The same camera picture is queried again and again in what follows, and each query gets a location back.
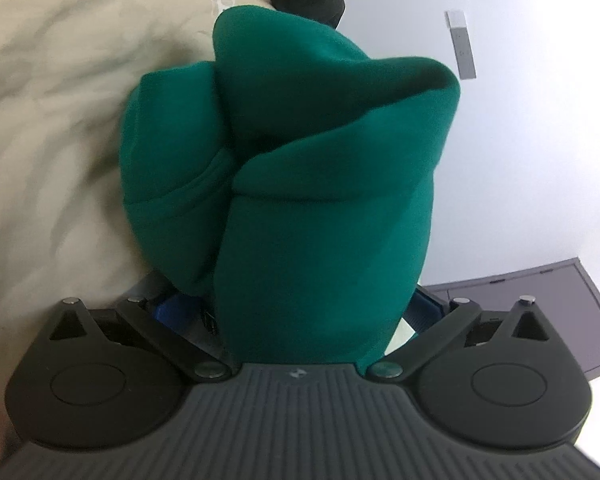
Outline grey wall switch panel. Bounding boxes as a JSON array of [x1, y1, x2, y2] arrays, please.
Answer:
[[445, 9, 478, 80]]

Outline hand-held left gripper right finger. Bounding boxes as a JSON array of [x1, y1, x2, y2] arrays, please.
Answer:
[[367, 287, 551, 380]]

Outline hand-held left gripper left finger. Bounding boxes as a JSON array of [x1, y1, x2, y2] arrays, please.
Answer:
[[47, 296, 233, 381]]

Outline grey door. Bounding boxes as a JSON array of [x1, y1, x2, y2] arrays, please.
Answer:
[[422, 257, 600, 373]]

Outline patchwork bed blanket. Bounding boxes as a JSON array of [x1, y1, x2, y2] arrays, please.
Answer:
[[0, 0, 277, 463]]

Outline green hoodie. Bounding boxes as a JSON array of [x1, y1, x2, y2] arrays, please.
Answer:
[[119, 4, 462, 368]]

